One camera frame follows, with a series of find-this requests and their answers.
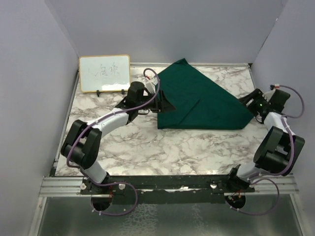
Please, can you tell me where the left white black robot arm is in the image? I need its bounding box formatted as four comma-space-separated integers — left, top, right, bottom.
61, 82, 176, 194

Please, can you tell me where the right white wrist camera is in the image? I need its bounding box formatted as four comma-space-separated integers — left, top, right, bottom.
262, 84, 280, 101

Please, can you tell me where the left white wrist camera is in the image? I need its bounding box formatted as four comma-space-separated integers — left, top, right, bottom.
145, 76, 158, 94

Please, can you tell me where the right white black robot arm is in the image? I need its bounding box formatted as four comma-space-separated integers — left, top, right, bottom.
226, 84, 305, 192

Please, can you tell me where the green surgical drape cloth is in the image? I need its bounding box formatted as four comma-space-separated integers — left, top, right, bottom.
157, 59, 253, 130

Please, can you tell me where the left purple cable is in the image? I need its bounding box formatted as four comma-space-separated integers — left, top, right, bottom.
66, 68, 160, 217

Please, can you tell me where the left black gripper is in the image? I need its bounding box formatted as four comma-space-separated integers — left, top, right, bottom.
137, 90, 176, 114

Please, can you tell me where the black mounting base rail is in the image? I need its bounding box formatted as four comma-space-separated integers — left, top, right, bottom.
81, 175, 254, 195

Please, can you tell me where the black whiteboard stand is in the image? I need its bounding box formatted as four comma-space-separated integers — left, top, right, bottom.
96, 89, 127, 97

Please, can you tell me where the small framed whiteboard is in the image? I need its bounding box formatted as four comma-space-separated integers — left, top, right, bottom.
79, 55, 131, 93

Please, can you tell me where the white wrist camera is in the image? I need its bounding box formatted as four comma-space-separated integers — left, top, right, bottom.
145, 76, 158, 94
262, 84, 280, 101

